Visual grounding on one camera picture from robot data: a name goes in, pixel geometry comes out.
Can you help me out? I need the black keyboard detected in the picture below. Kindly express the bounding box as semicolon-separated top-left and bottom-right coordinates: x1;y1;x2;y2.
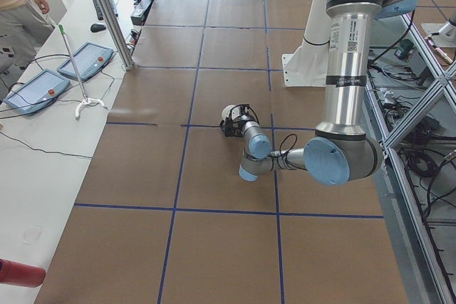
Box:
91;0;119;21

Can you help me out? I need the person in light clothes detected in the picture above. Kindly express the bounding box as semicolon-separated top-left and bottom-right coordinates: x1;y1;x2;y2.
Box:
0;0;56;77

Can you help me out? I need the aluminium side frame rail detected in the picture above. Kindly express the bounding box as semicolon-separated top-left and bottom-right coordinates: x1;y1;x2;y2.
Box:
366;15;455;303

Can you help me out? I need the black computer mouse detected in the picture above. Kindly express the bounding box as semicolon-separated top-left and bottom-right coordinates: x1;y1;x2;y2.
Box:
90;23;106;33

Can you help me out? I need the near blue teach pendant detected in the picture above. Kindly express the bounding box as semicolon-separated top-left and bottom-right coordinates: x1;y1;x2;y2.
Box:
4;69;70;115

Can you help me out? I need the far blue teach pendant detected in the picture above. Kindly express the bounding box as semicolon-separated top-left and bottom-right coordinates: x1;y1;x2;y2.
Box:
73;42;114;82

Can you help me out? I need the brown paper table cover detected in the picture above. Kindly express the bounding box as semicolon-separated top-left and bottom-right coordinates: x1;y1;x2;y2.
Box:
36;0;408;303

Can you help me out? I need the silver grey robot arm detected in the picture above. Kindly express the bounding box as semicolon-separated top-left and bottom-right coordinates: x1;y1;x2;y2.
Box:
220;0;418;185

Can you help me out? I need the red bottle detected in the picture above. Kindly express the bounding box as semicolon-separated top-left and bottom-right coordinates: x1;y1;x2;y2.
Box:
1;259;46;288

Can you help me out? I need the white smiley mug black handle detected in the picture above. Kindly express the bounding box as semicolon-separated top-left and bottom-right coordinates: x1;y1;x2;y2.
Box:
221;105;237;120

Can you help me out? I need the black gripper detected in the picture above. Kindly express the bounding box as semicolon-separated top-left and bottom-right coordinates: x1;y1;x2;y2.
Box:
219;104;254;137

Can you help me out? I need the white reacher grabber tool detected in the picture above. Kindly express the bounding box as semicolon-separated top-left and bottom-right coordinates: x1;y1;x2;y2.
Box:
58;24;108;121

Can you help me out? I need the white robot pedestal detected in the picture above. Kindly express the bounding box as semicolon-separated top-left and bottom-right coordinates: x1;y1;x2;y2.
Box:
282;0;331;87

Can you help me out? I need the aluminium frame post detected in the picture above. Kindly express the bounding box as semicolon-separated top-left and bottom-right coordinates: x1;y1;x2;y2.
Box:
97;0;134;70

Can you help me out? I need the blue teach pendant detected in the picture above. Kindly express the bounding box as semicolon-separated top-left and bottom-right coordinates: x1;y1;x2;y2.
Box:
73;42;114;82
4;69;70;115

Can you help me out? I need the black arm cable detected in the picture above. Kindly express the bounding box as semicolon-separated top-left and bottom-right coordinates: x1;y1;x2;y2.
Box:
266;134;307;172

